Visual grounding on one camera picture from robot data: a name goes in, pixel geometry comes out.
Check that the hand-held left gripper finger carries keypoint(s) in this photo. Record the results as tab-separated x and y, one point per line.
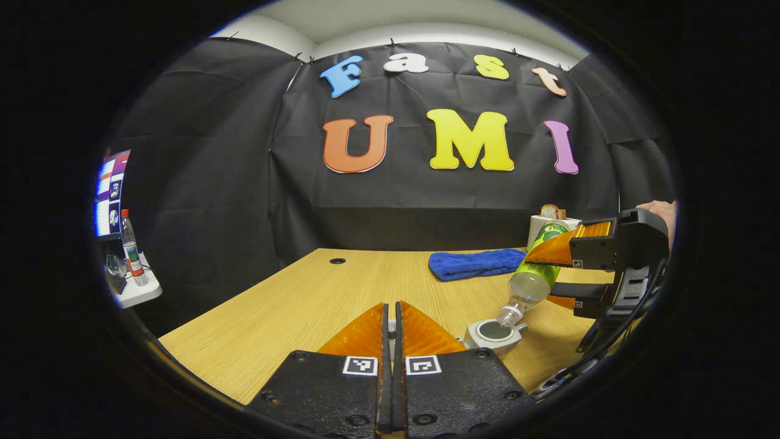
384	396
399	396

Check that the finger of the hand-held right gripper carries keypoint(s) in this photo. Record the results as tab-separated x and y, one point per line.
594	250
588	292

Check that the green label water bottle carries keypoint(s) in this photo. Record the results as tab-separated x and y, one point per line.
533	280

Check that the white ceramic teacup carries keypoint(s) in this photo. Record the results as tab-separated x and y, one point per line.
481	344

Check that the red cap plastic bottle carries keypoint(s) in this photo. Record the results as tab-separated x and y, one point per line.
133	256

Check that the bread slice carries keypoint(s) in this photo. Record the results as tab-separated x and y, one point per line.
551	211

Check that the white toaster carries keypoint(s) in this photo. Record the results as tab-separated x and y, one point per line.
535	228

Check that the blue towel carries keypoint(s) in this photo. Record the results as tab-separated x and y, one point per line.
472	265

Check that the black backdrop cloth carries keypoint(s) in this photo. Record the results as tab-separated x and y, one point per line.
396	207

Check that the white side table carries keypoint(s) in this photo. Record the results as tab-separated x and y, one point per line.
143	294

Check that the computer monitor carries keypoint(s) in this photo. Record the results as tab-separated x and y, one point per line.
109	195

